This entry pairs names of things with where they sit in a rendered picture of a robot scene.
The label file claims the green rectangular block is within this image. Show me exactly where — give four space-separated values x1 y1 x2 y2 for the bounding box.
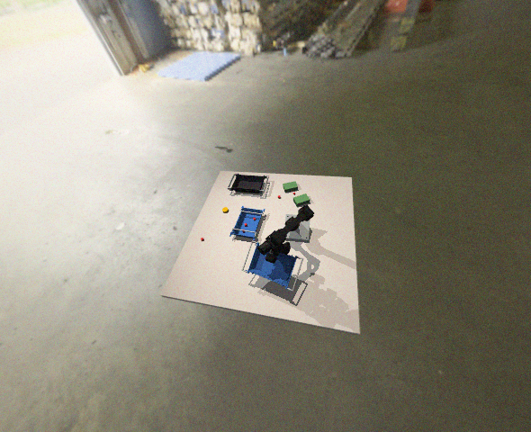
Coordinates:
293 193 310 207
283 181 298 193

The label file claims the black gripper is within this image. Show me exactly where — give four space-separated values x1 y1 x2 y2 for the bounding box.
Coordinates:
265 247 279 264

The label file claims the blue plastic tray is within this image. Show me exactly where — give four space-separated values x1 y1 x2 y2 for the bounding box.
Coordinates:
229 206 265 240
242 240 303 292

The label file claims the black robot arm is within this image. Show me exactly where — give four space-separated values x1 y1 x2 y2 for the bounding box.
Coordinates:
257 205 314 255

